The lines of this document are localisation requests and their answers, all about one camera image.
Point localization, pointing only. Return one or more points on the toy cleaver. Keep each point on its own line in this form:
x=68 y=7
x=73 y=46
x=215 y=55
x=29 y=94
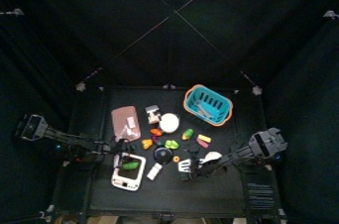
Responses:
x=152 y=108

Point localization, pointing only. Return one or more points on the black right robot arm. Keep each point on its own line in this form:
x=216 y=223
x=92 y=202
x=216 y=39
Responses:
x=260 y=145

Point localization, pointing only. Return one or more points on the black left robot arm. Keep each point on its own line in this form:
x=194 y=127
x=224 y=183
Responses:
x=65 y=138

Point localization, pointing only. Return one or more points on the bright green toy food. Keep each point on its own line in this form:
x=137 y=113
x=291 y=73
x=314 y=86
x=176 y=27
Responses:
x=131 y=166

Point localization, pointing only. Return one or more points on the pink toy slab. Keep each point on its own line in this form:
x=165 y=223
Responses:
x=202 y=143

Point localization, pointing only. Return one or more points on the white toy bowl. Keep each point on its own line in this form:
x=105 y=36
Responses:
x=212 y=157

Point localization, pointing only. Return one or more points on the pale toy piece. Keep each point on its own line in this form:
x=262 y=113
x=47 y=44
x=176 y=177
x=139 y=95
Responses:
x=125 y=132

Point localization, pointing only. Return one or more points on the yellow toy block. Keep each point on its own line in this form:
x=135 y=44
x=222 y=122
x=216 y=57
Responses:
x=203 y=138

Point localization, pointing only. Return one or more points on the green toy vegetable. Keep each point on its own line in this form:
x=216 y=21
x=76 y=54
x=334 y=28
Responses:
x=171 y=144

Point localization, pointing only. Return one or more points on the yellow orange toy pepper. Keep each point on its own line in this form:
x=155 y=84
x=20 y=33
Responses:
x=147 y=143

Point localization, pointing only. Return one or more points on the yellow green toy fruit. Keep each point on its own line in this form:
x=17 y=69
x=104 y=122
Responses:
x=187 y=134

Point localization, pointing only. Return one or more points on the black round plate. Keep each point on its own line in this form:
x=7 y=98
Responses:
x=163 y=155

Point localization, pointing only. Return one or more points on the small purple toy food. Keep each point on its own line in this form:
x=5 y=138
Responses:
x=153 y=139

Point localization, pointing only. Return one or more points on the small white toy block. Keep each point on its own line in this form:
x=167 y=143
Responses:
x=131 y=122

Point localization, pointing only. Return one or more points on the orange toy food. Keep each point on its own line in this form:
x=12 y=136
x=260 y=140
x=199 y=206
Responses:
x=155 y=132

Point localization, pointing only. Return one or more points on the white round plate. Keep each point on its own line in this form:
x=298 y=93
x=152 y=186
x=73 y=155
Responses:
x=168 y=123

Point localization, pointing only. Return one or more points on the white carton with orange stripes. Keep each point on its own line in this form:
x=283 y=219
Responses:
x=153 y=118

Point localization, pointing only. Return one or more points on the silver toy utensil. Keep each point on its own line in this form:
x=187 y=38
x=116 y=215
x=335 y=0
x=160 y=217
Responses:
x=202 y=109

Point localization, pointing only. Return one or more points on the teal basket orange rim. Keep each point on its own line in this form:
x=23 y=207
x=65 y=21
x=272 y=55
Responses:
x=208 y=105

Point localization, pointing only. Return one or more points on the grey frame corner bracket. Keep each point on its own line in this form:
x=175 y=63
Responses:
x=256 y=89
x=16 y=12
x=80 y=86
x=328 y=14

